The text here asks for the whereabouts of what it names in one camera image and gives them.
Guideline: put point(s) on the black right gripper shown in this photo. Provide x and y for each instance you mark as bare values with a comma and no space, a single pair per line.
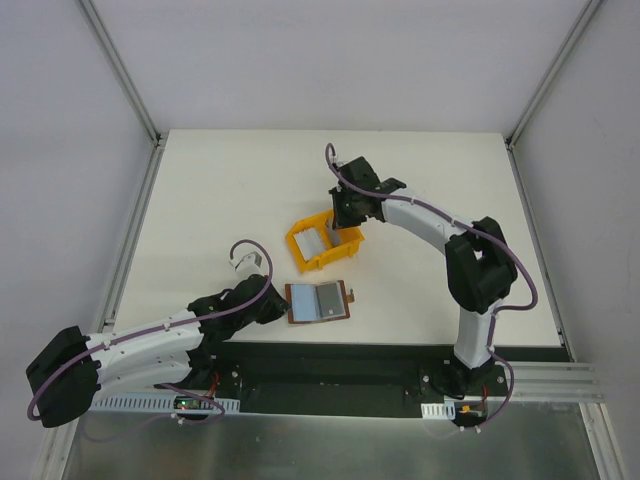
343,215

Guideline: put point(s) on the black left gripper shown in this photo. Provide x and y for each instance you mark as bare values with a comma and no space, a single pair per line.
273,306

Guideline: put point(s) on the brown leather card holder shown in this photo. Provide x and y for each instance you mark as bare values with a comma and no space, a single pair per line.
303,303

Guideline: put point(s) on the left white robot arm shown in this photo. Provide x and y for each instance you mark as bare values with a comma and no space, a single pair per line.
74,369

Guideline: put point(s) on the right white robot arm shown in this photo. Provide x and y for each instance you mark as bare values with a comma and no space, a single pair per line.
479,272

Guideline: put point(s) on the stack of credit cards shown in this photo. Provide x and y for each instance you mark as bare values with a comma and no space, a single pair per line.
310,243

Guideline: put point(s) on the yellow plastic bin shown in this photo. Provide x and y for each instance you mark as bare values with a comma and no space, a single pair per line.
339,243

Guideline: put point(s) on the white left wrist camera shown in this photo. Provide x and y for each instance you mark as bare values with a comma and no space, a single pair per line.
247,265

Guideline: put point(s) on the left white cable duct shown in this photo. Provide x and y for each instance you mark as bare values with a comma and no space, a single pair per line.
164,403

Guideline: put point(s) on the white cable duct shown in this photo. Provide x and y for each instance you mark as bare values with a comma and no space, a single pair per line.
438,411
164,403

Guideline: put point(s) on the right aluminium frame post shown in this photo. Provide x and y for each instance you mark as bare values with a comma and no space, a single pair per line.
583,20

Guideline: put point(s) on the aluminium frame post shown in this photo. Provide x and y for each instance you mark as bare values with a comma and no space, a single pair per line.
583,20
106,44

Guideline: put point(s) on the left aluminium frame post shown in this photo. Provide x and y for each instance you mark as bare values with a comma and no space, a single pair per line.
106,44

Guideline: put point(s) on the right white cable duct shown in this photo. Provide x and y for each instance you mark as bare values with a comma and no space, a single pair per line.
438,411

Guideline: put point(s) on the aluminium front rail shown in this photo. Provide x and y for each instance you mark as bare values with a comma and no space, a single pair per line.
534,382

